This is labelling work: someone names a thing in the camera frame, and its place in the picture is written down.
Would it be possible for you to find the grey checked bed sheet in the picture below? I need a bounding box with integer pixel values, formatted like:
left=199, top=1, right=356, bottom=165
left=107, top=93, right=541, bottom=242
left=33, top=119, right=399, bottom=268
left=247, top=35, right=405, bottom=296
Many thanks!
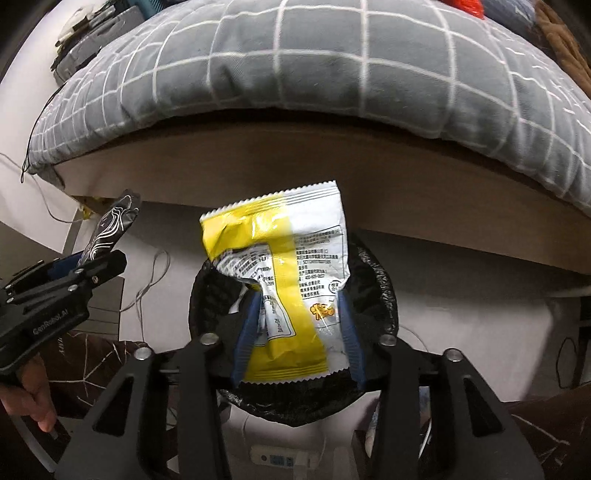
left=24, top=1, right=590, bottom=211

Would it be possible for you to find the yellow white snack packet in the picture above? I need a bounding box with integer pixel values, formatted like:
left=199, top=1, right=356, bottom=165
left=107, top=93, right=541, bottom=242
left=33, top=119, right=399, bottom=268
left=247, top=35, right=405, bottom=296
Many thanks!
left=200, top=181, right=349, bottom=384

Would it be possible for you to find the brown fleece jacket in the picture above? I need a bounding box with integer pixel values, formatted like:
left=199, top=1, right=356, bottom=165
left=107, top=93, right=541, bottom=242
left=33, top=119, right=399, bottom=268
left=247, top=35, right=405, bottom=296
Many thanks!
left=535, top=1, right=590, bottom=97

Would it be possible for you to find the grey suitcase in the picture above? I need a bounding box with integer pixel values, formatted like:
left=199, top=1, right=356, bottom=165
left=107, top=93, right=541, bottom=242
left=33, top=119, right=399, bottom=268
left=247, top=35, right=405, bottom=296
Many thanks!
left=50, top=1, right=144, bottom=86

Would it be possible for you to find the wooden bed frame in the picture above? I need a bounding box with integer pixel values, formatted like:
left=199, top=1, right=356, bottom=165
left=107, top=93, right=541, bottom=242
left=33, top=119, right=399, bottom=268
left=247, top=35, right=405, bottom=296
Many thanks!
left=55, top=117, right=591, bottom=277

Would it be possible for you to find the white power strip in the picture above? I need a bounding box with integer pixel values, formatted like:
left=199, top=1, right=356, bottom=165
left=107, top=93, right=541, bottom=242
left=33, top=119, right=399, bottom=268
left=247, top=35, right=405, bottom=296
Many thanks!
left=249, top=444, right=321, bottom=470

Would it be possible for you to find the black patterned wrapper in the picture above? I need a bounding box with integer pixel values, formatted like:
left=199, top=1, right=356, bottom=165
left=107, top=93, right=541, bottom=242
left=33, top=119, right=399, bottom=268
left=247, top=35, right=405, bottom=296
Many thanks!
left=77, top=190, right=141, bottom=267

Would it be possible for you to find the person's left hand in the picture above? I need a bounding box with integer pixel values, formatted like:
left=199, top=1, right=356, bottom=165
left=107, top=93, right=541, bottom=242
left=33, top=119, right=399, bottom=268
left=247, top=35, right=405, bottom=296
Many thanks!
left=1, top=355, right=57, bottom=433

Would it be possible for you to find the red plastic bag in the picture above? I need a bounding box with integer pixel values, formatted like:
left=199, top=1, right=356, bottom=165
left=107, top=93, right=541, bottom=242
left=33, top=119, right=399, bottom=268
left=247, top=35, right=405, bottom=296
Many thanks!
left=442, top=0, right=485, bottom=19

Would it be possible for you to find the black lined trash bin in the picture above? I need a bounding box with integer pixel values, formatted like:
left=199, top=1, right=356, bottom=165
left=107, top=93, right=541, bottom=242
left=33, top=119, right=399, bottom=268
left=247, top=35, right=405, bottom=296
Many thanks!
left=186, top=232, right=400, bottom=428

